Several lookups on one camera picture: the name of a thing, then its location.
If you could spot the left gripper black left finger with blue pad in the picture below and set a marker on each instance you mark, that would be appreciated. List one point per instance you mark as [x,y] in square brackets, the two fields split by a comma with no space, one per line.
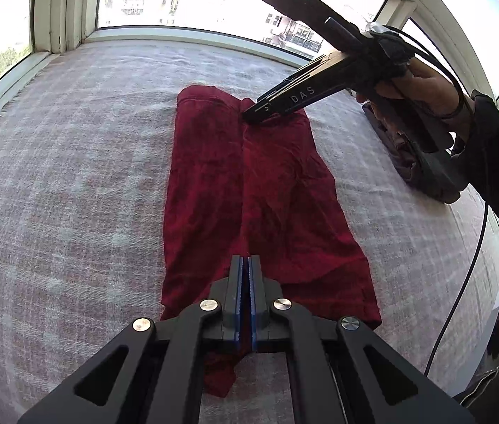
[151,372]

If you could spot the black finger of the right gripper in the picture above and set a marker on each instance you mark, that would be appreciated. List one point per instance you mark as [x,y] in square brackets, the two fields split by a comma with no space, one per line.
[259,112]

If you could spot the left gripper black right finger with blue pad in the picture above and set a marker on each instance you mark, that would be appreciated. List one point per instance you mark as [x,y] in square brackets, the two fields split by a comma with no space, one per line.
[341,371]

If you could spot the dark red shirt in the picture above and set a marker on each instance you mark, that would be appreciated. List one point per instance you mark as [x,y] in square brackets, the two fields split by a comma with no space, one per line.
[241,189]

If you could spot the dark folded clothes pile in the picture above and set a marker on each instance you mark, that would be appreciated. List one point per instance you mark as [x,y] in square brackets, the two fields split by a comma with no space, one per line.
[403,156]

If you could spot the person's right hand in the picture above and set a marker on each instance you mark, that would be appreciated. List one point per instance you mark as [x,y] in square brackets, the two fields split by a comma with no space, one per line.
[433,92]

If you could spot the plaid pink grey blanket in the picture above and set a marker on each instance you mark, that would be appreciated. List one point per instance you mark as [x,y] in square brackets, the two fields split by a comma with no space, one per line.
[85,151]

